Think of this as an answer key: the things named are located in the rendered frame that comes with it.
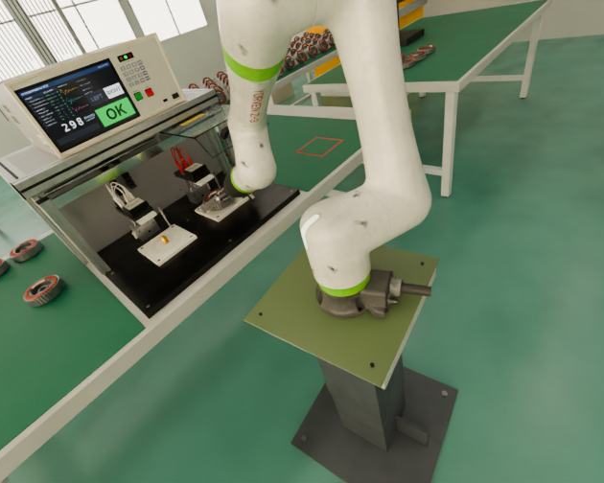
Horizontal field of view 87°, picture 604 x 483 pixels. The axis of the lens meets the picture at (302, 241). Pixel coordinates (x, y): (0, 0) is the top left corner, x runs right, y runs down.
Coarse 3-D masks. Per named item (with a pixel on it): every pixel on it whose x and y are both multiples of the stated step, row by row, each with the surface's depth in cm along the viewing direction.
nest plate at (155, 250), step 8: (168, 232) 112; (176, 232) 111; (184, 232) 110; (152, 240) 111; (160, 240) 109; (176, 240) 107; (184, 240) 106; (192, 240) 106; (144, 248) 108; (152, 248) 106; (160, 248) 105; (168, 248) 104; (176, 248) 103; (152, 256) 103; (160, 256) 102; (168, 256) 101; (160, 264) 100
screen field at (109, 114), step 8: (112, 104) 96; (120, 104) 97; (128, 104) 99; (96, 112) 93; (104, 112) 95; (112, 112) 96; (120, 112) 98; (128, 112) 100; (104, 120) 95; (112, 120) 97
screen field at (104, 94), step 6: (114, 84) 95; (102, 90) 93; (108, 90) 94; (114, 90) 95; (120, 90) 96; (90, 96) 91; (96, 96) 92; (102, 96) 93; (108, 96) 95; (114, 96) 96; (90, 102) 92; (96, 102) 93; (102, 102) 94
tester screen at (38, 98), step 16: (64, 80) 86; (80, 80) 89; (96, 80) 91; (112, 80) 94; (32, 96) 82; (48, 96) 85; (64, 96) 87; (80, 96) 90; (48, 112) 86; (64, 112) 88; (80, 112) 91; (48, 128) 87; (80, 128) 92; (64, 144) 90
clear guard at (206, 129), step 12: (216, 108) 113; (228, 108) 109; (204, 120) 105; (216, 120) 102; (168, 132) 104; (180, 132) 101; (192, 132) 98; (204, 132) 95; (216, 132) 97; (204, 144) 94; (216, 144) 96; (228, 144) 97
